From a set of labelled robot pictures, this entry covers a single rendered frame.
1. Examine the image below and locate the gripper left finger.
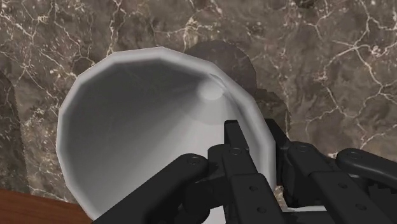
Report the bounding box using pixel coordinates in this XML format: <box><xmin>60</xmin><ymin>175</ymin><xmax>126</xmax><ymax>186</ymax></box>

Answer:
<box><xmin>92</xmin><ymin>119</ymin><xmax>287</xmax><ymax>224</ymax></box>

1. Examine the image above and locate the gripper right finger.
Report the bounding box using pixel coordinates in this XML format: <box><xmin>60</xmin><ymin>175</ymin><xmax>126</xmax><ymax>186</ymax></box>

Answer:
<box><xmin>265</xmin><ymin>118</ymin><xmax>397</xmax><ymax>224</ymax></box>

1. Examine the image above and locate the white cup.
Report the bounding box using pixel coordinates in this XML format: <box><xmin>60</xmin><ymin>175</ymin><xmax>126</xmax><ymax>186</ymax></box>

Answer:
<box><xmin>55</xmin><ymin>46</ymin><xmax>277</xmax><ymax>224</ymax></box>

